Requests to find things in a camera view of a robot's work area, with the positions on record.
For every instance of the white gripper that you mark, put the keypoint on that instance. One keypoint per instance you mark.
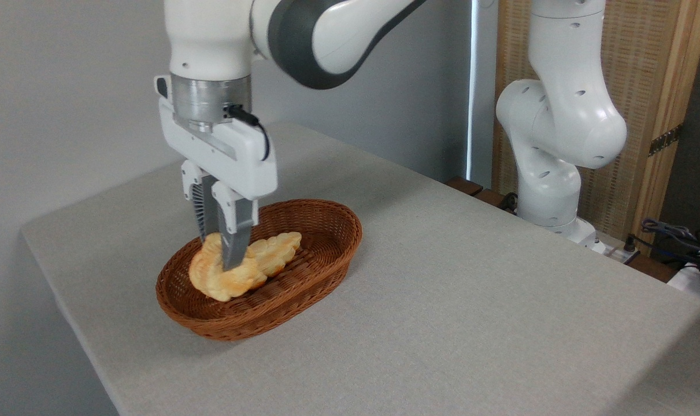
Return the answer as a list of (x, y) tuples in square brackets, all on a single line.
[(234, 162)]

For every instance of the round golden bread roll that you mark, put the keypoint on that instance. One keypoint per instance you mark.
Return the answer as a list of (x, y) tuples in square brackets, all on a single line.
[(217, 277)]

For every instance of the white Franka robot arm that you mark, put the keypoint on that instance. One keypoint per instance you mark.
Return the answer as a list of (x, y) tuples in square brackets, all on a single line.
[(563, 121)]

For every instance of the long golden bread roll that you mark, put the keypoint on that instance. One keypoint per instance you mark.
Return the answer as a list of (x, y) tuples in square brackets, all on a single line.
[(277, 251)]

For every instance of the brown wicker oval basket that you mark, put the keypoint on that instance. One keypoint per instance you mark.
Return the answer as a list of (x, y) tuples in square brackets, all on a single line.
[(321, 254)]

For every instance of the brown wooden bench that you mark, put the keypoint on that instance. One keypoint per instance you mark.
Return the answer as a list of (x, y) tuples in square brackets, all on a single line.
[(465, 185)]

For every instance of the gray tablecloth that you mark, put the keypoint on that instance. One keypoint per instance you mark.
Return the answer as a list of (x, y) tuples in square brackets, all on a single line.
[(454, 312)]

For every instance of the metal screen hinge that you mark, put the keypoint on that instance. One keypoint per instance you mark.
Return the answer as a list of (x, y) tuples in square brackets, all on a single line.
[(666, 139)]

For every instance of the dark gray partition panel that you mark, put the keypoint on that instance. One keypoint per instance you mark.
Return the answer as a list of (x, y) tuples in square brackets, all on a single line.
[(699, 144)]

